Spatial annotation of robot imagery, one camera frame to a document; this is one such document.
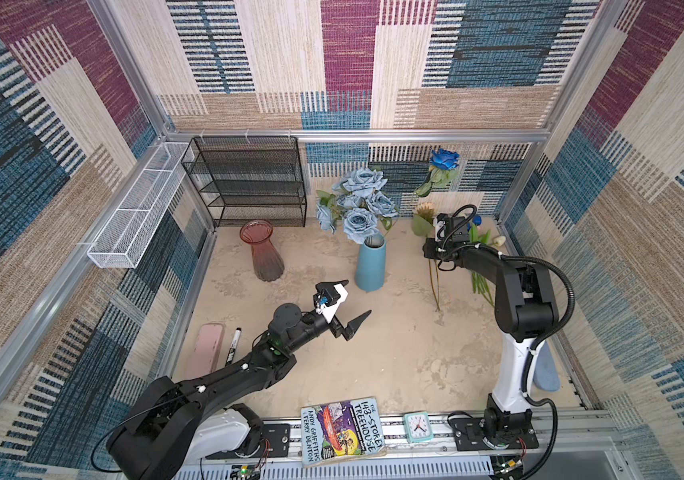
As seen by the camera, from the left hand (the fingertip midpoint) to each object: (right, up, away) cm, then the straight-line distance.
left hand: (357, 292), depth 73 cm
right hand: (+25, +11, +31) cm, 41 cm away
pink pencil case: (-42, -18, +12) cm, 47 cm away
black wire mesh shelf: (-38, +36, +35) cm, 63 cm away
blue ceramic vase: (+5, +6, +17) cm, 19 cm away
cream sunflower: (+27, +20, +45) cm, 56 cm away
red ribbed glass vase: (-28, +6, +23) cm, 37 cm away
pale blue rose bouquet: (0, +21, +4) cm, 22 cm away
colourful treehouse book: (-4, -33, -1) cm, 33 cm away
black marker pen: (-35, -17, +14) cm, 42 cm away
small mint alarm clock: (+15, -33, +1) cm, 36 cm away
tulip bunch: (+46, +15, +38) cm, 62 cm away
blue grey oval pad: (+50, -23, +6) cm, 55 cm away
